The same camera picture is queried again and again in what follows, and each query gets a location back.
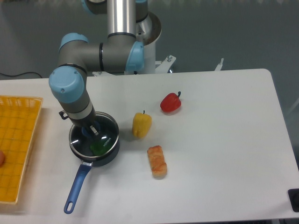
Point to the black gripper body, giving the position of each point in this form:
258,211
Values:
86,122

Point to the glass pot lid blue knob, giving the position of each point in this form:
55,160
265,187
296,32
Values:
80,140

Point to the dark pot blue handle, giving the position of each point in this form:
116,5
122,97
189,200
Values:
81,174

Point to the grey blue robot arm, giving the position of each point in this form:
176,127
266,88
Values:
121,53

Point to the green bell pepper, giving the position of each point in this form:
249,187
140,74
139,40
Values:
100,147

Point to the yellow woven basket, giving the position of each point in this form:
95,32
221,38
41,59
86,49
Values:
19,116

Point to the yellow bell pepper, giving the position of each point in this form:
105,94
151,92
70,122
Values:
141,124

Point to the bread loaf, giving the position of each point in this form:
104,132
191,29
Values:
157,161

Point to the orange round fruit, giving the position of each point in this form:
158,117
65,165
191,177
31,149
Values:
2,157

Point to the red bell pepper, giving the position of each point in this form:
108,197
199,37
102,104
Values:
171,102

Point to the black device at table edge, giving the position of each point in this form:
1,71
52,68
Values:
294,199

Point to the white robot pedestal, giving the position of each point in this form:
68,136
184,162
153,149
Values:
148,31

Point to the white table bracket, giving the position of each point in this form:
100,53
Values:
219,66

